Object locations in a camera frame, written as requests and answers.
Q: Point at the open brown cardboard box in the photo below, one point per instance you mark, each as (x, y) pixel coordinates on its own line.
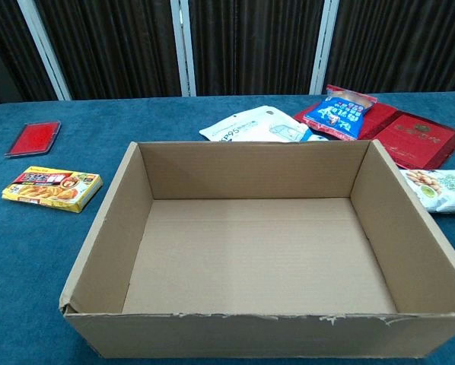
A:
(250, 251)

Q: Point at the yellow curry roux box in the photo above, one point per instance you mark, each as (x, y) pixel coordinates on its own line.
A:
(52, 188)

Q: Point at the white KN95 mask package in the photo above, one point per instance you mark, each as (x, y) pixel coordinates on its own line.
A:
(250, 127)

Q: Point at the small blue white packet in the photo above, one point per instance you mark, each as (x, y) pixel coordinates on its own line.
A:
(318, 137)

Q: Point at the blue snack bag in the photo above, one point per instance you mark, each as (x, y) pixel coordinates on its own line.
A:
(339, 114)

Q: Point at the red gift folder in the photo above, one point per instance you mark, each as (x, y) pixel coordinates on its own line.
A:
(410, 142)

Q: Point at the red flat plastic case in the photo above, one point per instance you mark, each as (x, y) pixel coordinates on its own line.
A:
(33, 138)

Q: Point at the white green nut bag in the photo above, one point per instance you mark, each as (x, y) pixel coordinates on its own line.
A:
(444, 190)

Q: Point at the white screen frame post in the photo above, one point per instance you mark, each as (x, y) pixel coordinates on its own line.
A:
(183, 49)
(45, 49)
(323, 45)

